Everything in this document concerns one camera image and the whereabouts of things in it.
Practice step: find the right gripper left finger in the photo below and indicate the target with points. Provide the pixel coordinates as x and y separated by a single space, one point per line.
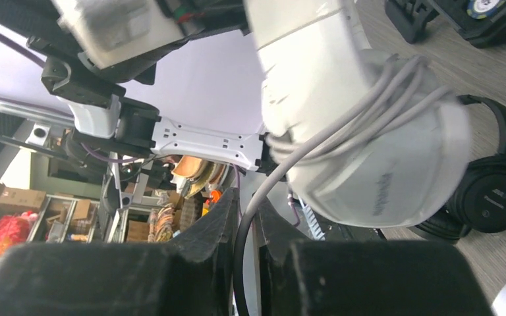
188 275

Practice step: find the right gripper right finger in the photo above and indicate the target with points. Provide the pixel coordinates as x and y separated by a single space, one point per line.
300 276

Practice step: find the black wired headphones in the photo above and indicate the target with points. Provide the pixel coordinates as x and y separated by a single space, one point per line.
479 202

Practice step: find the black poker chip case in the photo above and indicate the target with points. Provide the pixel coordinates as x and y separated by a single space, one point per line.
481 23

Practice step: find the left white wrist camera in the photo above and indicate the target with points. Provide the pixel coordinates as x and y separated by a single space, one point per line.
111 32

